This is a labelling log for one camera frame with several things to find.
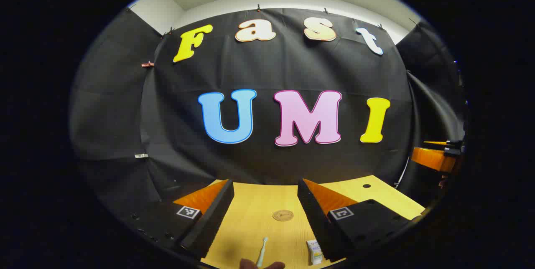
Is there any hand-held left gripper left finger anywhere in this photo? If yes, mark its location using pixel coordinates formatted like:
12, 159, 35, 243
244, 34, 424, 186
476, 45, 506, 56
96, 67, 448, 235
125, 179, 235, 260

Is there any white toothpaste tube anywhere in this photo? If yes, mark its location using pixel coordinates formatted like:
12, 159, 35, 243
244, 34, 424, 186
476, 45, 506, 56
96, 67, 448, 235
306, 239, 324, 266

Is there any pale green toothbrush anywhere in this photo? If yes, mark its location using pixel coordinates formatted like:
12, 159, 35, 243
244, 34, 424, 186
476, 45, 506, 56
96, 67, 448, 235
256, 237, 268, 267

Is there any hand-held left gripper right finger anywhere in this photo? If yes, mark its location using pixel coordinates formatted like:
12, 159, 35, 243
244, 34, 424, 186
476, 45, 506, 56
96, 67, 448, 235
298, 178, 412, 263

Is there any black backdrop cloth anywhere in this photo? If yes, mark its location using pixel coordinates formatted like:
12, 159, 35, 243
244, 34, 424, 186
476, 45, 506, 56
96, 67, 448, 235
69, 7, 466, 219

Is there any wooden desktop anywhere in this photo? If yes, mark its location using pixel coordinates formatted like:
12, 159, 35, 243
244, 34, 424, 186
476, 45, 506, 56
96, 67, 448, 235
201, 175, 426, 269

